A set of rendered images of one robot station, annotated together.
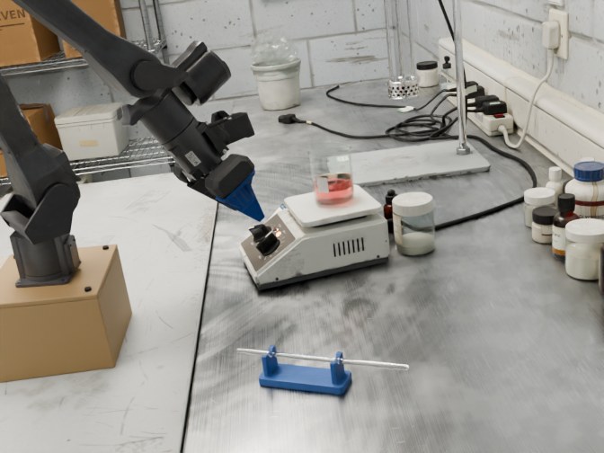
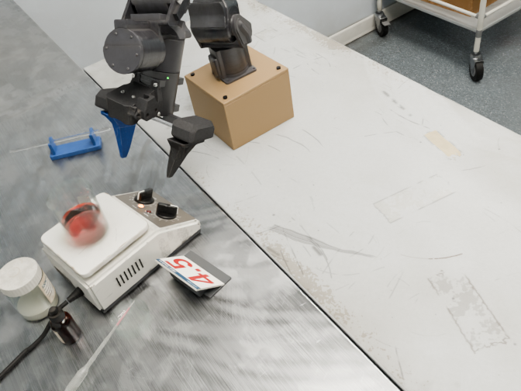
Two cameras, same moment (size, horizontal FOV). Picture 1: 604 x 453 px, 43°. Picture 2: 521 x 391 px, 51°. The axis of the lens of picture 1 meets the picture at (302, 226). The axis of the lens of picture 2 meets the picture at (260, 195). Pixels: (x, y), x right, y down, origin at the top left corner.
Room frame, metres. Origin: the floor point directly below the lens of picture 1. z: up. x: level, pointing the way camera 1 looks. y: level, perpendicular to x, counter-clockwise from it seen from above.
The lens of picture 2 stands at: (1.69, -0.09, 1.54)
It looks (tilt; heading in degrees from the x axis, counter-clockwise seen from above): 44 degrees down; 153
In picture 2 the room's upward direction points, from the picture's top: 11 degrees counter-clockwise
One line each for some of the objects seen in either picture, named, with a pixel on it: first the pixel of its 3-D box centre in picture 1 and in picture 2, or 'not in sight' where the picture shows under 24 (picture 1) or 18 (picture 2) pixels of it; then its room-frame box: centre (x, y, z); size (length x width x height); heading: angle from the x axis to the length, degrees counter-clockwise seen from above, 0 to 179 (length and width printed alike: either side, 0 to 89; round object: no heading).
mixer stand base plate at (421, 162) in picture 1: (404, 163); not in sight; (1.47, -0.22, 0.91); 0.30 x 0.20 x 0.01; 90
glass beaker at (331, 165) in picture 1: (332, 175); (81, 216); (1.07, -0.05, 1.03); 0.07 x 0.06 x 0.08; 8
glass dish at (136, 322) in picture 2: not in sight; (131, 318); (1.18, -0.06, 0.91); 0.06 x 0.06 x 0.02
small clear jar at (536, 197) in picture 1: (539, 208); not in sight; (1.09, -0.36, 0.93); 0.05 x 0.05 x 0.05
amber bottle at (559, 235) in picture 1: (565, 226); not in sight; (0.97, -0.36, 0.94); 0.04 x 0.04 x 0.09
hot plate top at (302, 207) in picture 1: (331, 204); (94, 232); (1.06, -0.05, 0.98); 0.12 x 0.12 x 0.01; 12
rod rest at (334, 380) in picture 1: (303, 368); (73, 143); (0.73, 0.02, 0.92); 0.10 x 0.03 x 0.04; 66
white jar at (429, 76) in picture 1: (427, 74); not in sight; (2.20, -0.41, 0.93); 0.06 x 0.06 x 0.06
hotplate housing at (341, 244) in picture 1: (317, 235); (118, 240); (1.06, -0.02, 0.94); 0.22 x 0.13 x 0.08; 102
